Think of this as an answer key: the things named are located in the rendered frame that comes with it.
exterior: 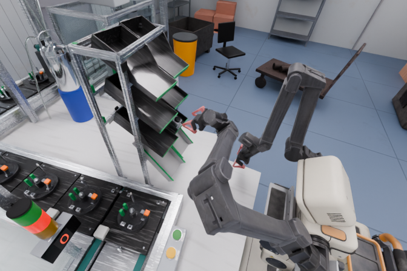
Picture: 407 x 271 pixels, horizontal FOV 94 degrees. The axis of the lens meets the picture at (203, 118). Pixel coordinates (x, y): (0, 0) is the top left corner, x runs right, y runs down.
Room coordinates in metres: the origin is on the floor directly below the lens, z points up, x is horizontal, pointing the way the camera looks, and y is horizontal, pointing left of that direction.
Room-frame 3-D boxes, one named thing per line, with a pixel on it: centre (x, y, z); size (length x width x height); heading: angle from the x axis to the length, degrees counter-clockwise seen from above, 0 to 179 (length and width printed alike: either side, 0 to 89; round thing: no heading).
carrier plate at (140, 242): (0.34, 0.27, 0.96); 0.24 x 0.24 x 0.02; 79
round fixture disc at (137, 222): (0.34, 0.27, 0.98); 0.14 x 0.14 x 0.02
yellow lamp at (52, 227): (0.17, 0.43, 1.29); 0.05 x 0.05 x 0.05
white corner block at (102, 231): (0.26, 0.39, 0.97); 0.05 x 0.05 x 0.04; 79
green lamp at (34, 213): (0.17, 0.43, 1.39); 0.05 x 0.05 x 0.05
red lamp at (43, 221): (0.17, 0.43, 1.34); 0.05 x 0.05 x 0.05
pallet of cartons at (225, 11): (6.66, -0.05, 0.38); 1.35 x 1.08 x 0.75; 70
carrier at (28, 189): (0.43, 0.77, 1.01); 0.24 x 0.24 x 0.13; 79
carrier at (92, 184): (0.39, 0.53, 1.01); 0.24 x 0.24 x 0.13; 79
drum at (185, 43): (3.54, 0.48, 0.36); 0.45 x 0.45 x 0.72
